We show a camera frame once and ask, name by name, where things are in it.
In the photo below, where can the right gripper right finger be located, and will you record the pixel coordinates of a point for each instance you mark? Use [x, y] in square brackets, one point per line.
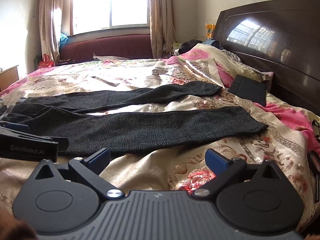
[227, 171]

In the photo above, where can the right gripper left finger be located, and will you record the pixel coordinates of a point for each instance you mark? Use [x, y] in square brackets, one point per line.
[86, 171]

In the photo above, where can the dark checked pants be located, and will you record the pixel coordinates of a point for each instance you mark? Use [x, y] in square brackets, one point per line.
[87, 121]

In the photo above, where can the wooden cabinet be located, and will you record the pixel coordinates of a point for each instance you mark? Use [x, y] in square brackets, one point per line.
[8, 77]

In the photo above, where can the floral bedspread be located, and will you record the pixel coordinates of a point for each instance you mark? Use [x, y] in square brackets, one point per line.
[287, 140]

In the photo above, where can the black tablet case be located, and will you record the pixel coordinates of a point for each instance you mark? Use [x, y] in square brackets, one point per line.
[249, 89]

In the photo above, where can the red gift bag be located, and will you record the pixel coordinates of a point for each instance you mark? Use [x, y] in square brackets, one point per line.
[46, 62]

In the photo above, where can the floral pillow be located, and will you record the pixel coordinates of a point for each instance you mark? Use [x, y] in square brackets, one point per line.
[227, 64]

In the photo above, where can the blue plastic bag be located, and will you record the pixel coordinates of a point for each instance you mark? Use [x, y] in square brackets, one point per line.
[63, 40]

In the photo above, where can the black bag on nightstand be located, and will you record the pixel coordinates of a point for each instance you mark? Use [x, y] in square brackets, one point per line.
[186, 46]

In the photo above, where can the maroon sofa bench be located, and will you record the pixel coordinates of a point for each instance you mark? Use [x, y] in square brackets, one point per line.
[136, 46]

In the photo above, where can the yellow package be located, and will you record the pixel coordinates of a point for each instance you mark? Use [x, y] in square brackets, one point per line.
[210, 31]

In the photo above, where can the dark wooden headboard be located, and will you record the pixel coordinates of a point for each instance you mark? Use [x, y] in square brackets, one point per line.
[279, 36]

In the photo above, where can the right beige curtain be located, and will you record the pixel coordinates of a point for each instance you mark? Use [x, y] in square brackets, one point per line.
[162, 28]

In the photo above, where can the beige curtain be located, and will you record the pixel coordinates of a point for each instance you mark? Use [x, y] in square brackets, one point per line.
[54, 19]
[162, 28]

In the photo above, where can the left beige curtain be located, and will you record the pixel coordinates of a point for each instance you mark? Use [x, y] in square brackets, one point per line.
[54, 19]

